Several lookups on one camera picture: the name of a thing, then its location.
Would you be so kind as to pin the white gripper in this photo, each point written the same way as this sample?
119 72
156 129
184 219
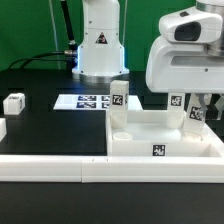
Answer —
186 68

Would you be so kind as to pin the white square table top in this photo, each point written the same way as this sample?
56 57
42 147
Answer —
146 135

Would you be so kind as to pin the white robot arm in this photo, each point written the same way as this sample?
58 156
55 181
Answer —
101 56

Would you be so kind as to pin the white sheet with AprilTags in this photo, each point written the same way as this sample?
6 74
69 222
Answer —
82 102

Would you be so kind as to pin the white U-shaped obstacle fence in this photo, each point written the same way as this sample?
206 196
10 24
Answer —
111 169

